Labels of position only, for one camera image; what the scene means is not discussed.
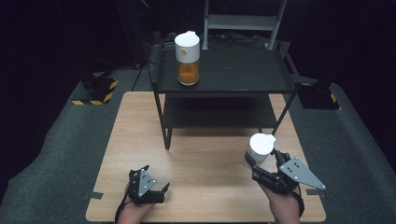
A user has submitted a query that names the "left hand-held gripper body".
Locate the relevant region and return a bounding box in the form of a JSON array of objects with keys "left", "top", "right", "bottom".
[{"left": 127, "top": 167, "right": 166, "bottom": 205}]

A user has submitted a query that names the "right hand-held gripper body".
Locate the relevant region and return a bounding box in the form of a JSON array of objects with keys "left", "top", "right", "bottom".
[{"left": 251, "top": 151, "right": 327, "bottom": 196}]

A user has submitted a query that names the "white-lidded jar with pale filling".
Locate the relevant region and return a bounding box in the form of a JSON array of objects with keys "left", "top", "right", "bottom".
[{"left": 243, "top": 133, "right": 277, "bottom": 170}]

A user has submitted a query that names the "black two-tier shelf rack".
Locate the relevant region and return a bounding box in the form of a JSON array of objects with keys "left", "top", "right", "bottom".
[{"left": 148, "top": 40, "right": 304, "bottom": 151}]

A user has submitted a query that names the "white-lidded jar with orange filling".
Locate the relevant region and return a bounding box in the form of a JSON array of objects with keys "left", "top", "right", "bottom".
[{"left": 174, "top": 30, "right": 201, "bottom": 87}]

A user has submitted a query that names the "person's left hand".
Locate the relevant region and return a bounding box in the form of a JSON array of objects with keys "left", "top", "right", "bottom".
[{"left": 116, "top": 194, "right": 156, "bottom": 224}]

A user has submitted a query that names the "person's right hand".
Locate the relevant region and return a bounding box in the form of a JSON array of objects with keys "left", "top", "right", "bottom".
[{"left": 259, "top": 182, "right": 302, "bottom": 224}]

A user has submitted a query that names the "grey tape strip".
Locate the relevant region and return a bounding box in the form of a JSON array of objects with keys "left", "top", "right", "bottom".
[
  {"left": 304, "top": 188, "right": 327, "bottom": 199},
  {"left": 82, "top": 190, "right": 105, "bottom": 201}
]

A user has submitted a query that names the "black yellow-striped stand base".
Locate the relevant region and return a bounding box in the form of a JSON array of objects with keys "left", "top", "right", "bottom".
[
  {"left": 296, "top": 79, "right": 341, "bottom": 111},
  {"left": 70, "top": 74, "right": 120, "bottom": 106}
]

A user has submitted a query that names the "grey metal stand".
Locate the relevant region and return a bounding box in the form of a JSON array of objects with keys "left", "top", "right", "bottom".
[{"left": 201, "top": 0, "right": 289, "bottom": 51}]

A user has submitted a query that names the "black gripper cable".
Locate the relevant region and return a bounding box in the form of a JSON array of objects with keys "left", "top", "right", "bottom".
[
  {"left": 113, "top": 180, "right": 132, "bottom": 224},
  {"left": 290, "top": 186, "right": 305, "bottom": 218}
]

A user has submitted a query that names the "black floor cable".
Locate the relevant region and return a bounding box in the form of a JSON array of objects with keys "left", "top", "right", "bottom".
[{"left": 130, "top": 62, "right": 148, "bottom": 92}]

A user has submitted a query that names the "bundle of floor cables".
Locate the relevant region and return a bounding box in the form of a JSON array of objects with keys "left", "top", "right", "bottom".
[{"left": 150, "top": 30, "right": 269, "bottom": 50}]

